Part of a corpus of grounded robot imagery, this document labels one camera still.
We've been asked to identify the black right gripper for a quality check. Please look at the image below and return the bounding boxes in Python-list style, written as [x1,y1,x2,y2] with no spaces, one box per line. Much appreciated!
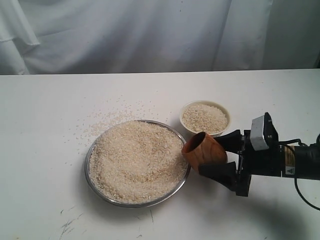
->
[198,128,285,197]

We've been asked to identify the brown wooden cup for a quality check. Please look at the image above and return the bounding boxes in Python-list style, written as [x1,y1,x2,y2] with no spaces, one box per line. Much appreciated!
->
[181,131,228,173]

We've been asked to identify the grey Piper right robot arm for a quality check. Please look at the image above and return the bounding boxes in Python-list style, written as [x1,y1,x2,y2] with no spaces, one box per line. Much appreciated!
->
[198,130,320,197]

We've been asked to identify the cream ceramic rice bowl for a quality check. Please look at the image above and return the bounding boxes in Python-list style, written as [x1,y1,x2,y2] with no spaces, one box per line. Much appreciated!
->
[179,100,231,136]

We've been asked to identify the large steel rice plate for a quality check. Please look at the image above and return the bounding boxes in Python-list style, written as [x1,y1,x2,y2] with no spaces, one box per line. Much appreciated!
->
[84,120,191,209]

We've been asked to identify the spilled rice grains on table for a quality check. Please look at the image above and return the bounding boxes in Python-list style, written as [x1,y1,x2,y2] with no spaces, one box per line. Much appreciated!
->
[69,95,160,154]

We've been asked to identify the white backdrop cloth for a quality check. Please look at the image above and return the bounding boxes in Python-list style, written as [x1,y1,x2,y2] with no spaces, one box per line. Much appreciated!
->
[0,0,320,75]

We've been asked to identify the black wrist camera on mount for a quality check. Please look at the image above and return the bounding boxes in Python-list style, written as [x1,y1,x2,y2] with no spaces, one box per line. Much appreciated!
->
[250,112,279,151]

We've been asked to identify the black camera cable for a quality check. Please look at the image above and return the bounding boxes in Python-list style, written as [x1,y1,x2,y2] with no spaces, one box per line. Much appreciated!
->
[277,138,320,211]

